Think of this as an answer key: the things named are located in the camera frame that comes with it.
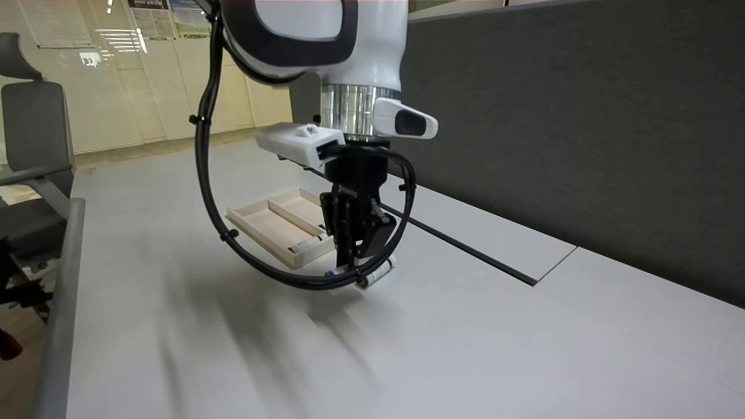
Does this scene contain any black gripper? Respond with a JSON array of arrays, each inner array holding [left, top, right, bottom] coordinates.
[[319, 137, 400, 271]]

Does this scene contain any small white labelled bottle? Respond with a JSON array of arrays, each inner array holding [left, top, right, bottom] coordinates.
[[355, 254, 399, 290]]

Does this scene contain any wooden two-compartment tray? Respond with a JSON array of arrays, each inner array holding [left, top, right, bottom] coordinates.
[[224, 184, 340, 273]]

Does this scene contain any thin grey table mat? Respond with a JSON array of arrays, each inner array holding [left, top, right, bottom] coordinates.
[[377, 179, 579, 288]]

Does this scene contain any grey fabric partition panel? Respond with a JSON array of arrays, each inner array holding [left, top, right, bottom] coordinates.
[[290, 0, 745, 309]]

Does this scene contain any grey office chair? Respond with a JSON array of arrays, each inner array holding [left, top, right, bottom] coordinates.
[[0, 30, 80, 364]]

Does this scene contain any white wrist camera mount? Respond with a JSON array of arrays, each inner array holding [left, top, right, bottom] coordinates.
[[253, 120, 349, 171]]

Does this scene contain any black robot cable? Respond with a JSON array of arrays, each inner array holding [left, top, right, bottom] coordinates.
[[187, 4, 419, 293]]

